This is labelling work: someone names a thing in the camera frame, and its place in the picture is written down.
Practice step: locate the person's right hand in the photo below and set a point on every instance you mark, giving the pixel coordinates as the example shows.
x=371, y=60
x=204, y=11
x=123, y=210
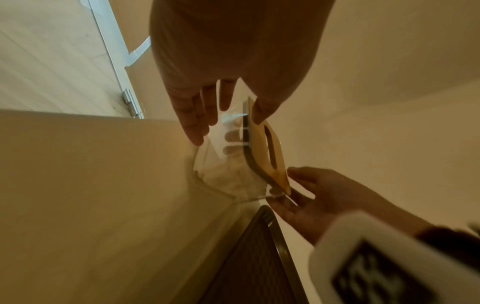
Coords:
x=333, y=199

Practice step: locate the clear bag with yellow header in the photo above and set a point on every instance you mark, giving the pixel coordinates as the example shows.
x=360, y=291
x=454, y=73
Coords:
x=268, y=148

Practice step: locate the white wrist-worn camera box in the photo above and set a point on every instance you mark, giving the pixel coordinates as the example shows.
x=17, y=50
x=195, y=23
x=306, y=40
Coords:
x=375, y=261

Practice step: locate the curved white strip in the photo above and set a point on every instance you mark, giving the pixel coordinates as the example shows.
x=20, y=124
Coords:
x=139, y=52

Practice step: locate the metal door hinge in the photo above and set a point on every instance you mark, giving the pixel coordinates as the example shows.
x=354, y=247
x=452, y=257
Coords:
x=132, y=102

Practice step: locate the dark mesh panel with frame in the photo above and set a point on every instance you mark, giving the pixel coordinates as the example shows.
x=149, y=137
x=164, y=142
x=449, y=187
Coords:
x=255, y=267

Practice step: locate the white baseboard strip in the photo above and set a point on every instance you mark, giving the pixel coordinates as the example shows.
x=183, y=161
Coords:
x=108, y=38

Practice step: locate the person's left hand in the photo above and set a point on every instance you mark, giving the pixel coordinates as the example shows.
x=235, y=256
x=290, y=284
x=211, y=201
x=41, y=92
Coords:
x=232, y=41

